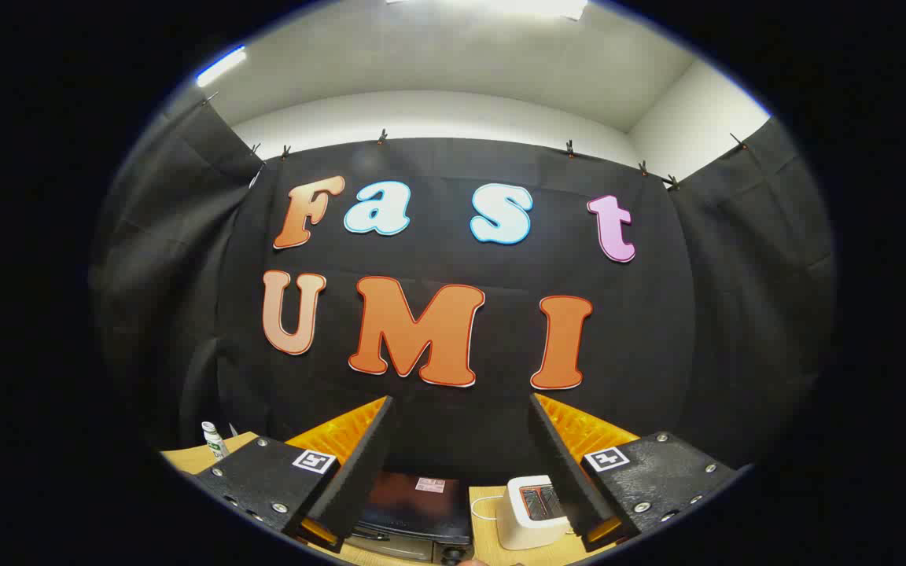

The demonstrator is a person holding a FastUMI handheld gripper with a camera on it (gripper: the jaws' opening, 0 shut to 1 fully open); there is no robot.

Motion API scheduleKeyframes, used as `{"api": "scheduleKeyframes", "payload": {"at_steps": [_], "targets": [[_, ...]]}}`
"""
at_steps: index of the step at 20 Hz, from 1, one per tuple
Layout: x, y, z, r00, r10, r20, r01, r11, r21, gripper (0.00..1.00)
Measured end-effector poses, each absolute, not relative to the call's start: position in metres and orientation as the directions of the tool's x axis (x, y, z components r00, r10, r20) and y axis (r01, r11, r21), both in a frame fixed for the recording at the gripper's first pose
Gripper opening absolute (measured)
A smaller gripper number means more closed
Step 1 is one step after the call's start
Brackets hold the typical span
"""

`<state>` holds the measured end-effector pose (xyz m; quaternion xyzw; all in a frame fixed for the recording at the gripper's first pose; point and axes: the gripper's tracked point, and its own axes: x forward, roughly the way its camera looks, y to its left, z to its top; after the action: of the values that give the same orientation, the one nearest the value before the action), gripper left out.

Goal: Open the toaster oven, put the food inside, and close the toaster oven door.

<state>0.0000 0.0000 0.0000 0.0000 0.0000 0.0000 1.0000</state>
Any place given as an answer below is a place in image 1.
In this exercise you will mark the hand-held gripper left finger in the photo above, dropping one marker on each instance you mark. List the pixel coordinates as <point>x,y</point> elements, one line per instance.
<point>362,464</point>

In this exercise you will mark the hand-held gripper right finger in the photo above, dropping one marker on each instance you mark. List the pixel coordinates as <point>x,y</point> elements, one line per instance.
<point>563,464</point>

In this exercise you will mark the black toaster oven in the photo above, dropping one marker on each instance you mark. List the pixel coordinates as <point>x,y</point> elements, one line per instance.
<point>414,503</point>

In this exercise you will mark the white pop-up toaster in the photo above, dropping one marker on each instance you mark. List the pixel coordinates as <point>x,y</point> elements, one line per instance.
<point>517,528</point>

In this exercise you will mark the clear bottle with green label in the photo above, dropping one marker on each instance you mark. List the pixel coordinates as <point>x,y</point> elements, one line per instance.
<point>214,442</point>

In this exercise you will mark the row of small spring clamps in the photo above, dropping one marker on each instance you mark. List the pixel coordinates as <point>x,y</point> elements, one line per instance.
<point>381,137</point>

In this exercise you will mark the ceiling light strip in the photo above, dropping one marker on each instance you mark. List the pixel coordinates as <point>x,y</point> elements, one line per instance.
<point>221,66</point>
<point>500,6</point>

